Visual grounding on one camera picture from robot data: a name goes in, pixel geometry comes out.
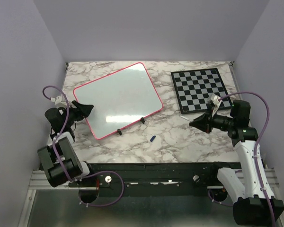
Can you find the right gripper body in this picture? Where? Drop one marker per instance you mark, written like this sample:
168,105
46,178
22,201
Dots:
209,117

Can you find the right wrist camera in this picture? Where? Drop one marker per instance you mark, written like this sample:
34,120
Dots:
214,102

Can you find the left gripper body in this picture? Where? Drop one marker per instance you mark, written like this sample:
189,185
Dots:
73,115

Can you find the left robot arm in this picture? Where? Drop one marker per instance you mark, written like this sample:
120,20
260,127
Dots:
58,158

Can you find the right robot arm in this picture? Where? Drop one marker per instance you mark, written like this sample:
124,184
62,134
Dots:
254,203

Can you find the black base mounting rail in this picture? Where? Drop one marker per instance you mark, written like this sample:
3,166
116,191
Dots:
151,179

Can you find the blue whiteboard marker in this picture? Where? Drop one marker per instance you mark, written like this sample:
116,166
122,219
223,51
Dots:
185,118

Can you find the black grey chessboard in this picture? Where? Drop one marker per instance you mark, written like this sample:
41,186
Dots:
194,87

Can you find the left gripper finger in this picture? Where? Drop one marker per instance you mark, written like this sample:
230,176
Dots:
82,107
83,114

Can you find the pink framed whiteboard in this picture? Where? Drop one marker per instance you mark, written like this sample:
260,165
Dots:
120,99

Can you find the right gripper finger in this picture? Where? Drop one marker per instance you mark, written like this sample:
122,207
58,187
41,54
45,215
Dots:
202,117
198,124

